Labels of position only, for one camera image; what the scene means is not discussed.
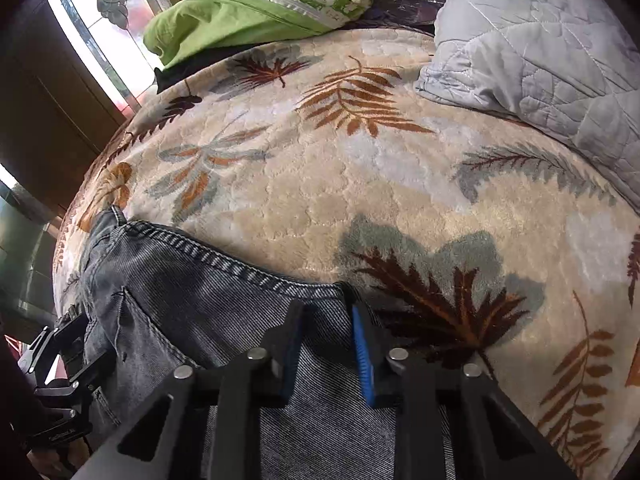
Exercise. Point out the beige leaf pattern blanket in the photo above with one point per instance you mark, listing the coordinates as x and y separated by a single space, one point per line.
475 239

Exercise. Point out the grey denim pants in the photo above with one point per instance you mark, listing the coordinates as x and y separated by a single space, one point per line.
160 298

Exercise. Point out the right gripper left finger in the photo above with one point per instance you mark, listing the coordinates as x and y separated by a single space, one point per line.
262 377

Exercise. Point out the green patterned quilt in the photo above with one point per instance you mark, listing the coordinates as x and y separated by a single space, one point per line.
191 26

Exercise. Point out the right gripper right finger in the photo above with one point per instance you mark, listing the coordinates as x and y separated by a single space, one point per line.
393 377

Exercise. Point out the stained glass window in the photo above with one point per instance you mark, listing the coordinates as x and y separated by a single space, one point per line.
107 35

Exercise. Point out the grey quilted comforter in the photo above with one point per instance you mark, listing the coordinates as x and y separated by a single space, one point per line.
565 67

